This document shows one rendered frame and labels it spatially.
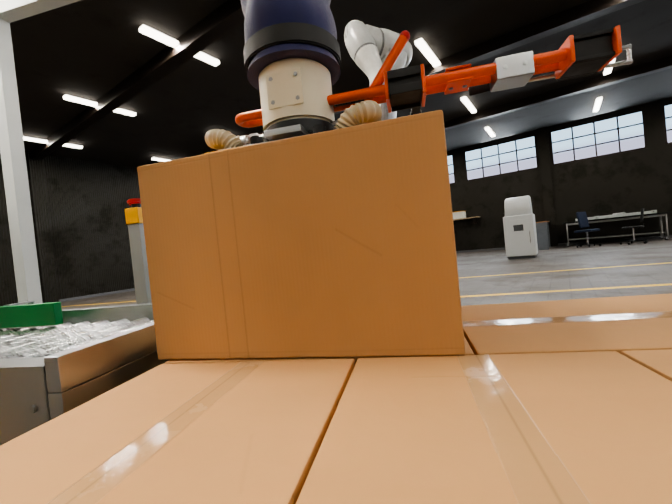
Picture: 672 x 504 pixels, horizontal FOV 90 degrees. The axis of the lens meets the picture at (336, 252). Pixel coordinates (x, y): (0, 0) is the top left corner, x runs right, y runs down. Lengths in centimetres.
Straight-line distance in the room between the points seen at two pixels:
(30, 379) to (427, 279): 68
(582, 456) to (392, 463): 16
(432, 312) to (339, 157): 31
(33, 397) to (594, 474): 77
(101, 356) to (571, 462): 72
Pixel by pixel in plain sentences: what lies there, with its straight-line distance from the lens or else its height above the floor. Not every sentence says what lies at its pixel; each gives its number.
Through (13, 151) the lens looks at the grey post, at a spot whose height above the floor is 189.
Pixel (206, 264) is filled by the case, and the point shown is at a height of 73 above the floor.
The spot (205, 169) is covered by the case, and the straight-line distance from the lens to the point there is 71.
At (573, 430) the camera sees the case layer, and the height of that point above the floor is 54.
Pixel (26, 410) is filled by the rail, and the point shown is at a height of 52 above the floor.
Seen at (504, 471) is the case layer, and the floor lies 54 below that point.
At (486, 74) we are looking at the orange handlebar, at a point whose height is 106.
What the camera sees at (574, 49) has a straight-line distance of 87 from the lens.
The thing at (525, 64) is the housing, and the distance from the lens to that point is 84.
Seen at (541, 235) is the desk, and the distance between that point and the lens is 1183.
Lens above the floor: 74
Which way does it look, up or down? 1 degrees down
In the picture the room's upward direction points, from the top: 6 degrees counter-clockwise
